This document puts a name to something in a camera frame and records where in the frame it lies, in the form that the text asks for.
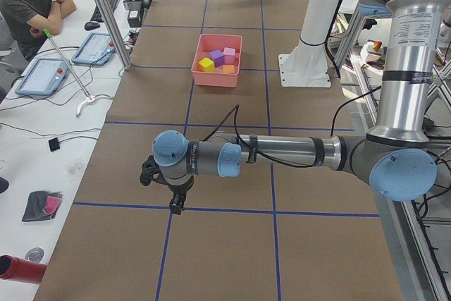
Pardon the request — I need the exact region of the pink plastic bin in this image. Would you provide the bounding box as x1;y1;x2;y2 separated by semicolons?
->
191;34;242;87

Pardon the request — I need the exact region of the grabber stick green handle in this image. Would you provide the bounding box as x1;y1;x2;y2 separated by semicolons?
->
43;29;113;118

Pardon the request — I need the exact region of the pink foam block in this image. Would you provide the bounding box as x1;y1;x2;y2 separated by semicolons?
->
223;47;236;65

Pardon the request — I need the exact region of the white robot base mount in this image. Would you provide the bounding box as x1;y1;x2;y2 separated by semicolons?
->
278;0;341;88

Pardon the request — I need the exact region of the teach pendant tablet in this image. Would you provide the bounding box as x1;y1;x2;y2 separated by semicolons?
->
15;58;69;97
71;32;115;67

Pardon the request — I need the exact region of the black power adapter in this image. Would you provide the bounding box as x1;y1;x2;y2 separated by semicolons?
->
128;1;144;28

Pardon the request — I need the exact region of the black computer mouse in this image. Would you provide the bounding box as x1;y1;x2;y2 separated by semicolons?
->
84;21;100;31

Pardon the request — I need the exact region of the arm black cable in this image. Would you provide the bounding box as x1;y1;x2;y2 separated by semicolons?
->
202;85;383;168

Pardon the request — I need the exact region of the small black square device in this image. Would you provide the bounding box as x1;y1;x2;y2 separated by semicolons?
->
48;137;61;152

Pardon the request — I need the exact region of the far teach pendant tablet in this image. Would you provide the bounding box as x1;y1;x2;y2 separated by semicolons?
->
71;32;115;67

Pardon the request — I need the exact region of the yellow foam block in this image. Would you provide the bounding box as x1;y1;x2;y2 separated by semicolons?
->
197;57;215;73

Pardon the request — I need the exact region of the grey pouch with pink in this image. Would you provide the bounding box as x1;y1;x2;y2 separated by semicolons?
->
22;190;63;222

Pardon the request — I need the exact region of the aluminium frame post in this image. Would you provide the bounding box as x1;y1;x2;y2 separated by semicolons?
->
94;0;131;70

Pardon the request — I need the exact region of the red cylinder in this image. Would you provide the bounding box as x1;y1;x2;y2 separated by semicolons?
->
1;255;47;284

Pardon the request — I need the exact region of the near teach pendant tablet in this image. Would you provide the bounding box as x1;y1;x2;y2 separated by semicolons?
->
15;58;69;97

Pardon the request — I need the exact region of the purple foam block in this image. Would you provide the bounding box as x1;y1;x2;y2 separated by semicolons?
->
209;49;225;68

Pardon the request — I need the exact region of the round metal disc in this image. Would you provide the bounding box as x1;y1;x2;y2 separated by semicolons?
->
25;247;44;263

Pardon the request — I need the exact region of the seated person dark shirt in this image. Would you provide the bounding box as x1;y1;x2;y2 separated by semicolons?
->
1;0;76;61

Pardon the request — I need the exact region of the orange foam block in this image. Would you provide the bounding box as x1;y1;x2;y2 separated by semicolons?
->
222;64;235;74

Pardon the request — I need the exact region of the brown paper table cover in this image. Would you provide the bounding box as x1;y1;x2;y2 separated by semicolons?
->
33;0;404;301

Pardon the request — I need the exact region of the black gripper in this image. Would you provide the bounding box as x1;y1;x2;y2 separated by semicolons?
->
140;155;194;215

